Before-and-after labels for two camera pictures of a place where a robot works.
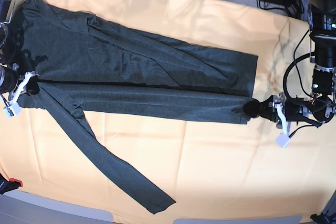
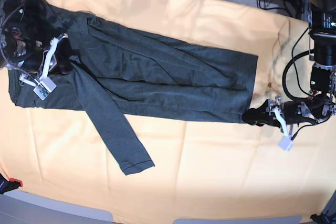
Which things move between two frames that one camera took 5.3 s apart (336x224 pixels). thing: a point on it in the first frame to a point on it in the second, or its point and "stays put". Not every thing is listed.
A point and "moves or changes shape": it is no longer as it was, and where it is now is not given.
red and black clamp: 6,186 stays put
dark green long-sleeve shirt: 67,62 moves or changes shape
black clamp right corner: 323,219 stays put
